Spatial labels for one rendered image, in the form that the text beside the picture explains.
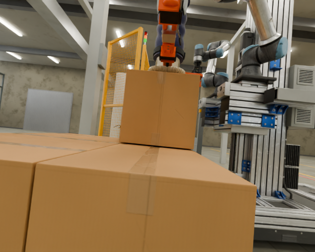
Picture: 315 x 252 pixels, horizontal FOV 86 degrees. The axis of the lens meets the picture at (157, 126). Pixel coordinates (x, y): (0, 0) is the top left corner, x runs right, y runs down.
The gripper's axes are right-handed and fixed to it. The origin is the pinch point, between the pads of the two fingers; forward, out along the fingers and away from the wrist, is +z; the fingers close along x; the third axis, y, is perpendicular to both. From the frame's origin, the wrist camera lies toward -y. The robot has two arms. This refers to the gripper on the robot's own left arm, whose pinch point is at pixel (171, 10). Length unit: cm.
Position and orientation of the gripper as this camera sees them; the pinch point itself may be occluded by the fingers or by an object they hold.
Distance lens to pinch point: 76.7
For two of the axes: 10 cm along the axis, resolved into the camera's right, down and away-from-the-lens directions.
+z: -0.9, 9.9, -0.4
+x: -10.0, -0.9, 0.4
